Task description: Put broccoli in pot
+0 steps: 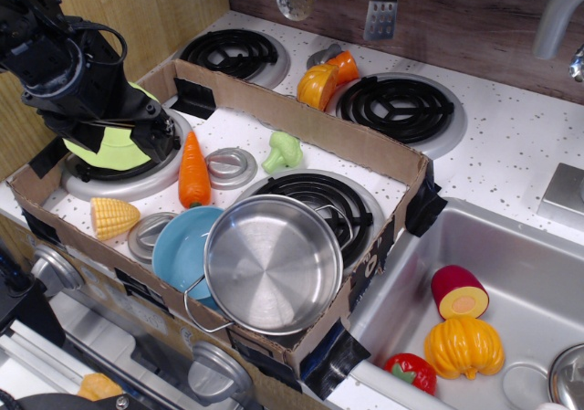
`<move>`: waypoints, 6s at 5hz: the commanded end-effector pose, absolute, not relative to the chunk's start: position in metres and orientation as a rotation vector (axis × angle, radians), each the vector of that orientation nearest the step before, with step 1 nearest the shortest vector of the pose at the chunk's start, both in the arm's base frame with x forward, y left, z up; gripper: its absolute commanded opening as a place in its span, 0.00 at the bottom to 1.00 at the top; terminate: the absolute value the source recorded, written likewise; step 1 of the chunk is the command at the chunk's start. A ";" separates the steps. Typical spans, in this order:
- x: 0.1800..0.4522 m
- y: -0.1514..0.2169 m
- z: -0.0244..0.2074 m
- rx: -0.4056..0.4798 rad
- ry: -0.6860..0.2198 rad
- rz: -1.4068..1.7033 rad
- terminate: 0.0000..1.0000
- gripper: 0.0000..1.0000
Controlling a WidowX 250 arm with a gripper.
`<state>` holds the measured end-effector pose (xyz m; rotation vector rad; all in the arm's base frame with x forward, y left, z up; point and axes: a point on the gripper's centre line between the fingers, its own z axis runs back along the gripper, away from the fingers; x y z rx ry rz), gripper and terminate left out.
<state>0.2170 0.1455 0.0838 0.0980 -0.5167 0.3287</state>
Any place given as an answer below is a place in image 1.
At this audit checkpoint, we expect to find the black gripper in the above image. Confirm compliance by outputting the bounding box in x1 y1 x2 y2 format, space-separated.
22 25 181 163

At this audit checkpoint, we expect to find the green toy broccoli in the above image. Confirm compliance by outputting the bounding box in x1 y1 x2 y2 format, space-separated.
262 131 303 174

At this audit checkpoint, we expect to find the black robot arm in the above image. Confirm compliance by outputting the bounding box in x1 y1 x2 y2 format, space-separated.
1 0 178 163

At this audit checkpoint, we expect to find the stainless steel pot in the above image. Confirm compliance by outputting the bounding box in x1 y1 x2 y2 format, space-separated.
201 194 344 336

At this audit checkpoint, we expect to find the green plastic plate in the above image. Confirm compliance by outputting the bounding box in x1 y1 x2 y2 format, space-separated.
62 80 162 172

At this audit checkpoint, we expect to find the front left black burner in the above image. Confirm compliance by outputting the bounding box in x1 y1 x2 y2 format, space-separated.
60 108 192 202

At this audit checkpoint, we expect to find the yellow toy corn cob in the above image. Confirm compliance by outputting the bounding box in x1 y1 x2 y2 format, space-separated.
90 197 141 241

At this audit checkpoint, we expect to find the orange toy carrot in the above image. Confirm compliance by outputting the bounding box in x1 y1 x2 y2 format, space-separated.
178 131 212 208

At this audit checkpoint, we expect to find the light blue bowl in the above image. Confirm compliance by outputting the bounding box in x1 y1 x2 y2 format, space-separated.
152 206 224 293

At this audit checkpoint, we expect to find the cardboard fence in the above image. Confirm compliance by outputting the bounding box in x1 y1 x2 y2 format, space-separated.
8 60 436 398

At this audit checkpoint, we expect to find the grey stove knob left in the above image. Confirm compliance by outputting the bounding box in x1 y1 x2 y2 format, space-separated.
31 245 85 298

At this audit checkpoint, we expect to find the grey stove knob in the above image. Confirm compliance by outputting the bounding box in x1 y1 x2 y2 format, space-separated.
187 341 253 407
31 245 85 298

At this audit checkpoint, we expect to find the orange pumpkin half on stove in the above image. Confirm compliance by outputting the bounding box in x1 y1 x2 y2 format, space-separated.
297 64 339 111

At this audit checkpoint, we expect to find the orange toy pepper piece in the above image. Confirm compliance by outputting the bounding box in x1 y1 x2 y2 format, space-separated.
326 50 360 85

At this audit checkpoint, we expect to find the front right black burner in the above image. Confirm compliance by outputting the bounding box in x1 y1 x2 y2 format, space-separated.
238 169 385 276

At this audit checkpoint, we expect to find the orange toy at bottom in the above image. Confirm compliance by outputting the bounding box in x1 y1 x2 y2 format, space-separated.
77 373 123 402

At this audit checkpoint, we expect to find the grey stove knob right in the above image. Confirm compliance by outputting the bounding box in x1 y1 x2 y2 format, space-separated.
187 341 253 407

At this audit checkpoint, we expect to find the hanging metal spatula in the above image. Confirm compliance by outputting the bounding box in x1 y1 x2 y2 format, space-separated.
363 0 399 41

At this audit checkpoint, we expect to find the back right black burner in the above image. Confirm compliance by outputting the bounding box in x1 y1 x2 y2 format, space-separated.
326 73 467 160

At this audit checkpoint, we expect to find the red yellow toy fruit half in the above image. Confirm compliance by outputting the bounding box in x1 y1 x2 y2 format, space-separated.
431 265 489 320

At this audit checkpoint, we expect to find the red toy strawberry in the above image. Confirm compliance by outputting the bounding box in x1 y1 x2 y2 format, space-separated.
383 352 437 395

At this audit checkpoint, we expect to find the orange pumpkin half in sink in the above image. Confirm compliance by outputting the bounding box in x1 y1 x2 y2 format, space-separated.
424 317 506 380

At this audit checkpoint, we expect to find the grey faucet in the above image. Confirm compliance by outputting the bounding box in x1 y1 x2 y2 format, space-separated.
532 0 583 60

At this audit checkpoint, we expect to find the steel lid in sink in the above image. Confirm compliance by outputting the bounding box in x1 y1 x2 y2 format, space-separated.
547 343 583 409

